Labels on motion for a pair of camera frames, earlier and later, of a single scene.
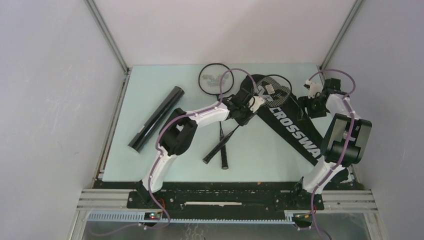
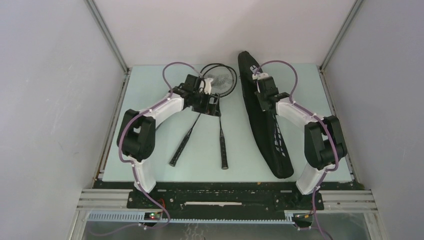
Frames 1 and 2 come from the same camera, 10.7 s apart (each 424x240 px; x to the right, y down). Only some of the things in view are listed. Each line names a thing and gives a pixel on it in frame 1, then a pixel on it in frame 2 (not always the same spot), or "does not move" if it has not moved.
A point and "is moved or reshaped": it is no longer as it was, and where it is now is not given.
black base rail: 226,199 does not move
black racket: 274,90 is moved or reshaped
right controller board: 302,217 does not move
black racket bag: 286,119 is moved or reshaped
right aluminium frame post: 355,8 does not move
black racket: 209,80 does not move
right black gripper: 304,102 -> 259,96
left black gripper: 243,122 -> 209,109
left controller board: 152,216 does not move
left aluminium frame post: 94,9 does not move
